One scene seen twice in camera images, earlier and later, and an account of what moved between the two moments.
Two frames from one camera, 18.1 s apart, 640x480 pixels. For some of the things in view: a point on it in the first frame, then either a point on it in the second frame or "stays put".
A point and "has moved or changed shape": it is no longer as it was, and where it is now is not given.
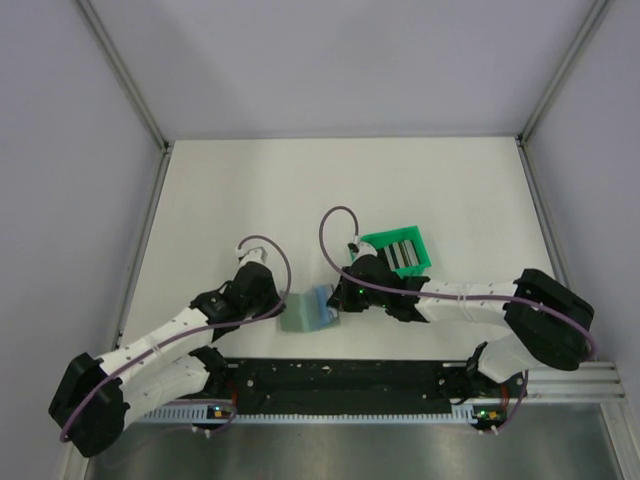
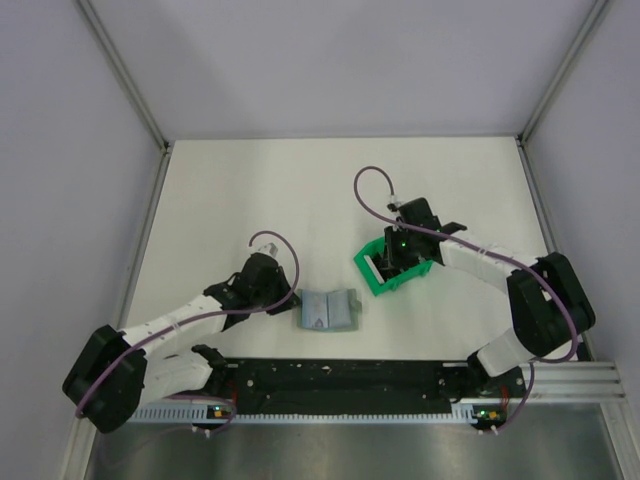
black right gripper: (342, 299) → (391, 259)
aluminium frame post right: (557, 79) stays put
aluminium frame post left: (123, 72) stays put
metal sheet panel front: (546, 441) stays put
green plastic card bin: (411, 233) has moved or changed shape
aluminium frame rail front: (589, 383) stays put
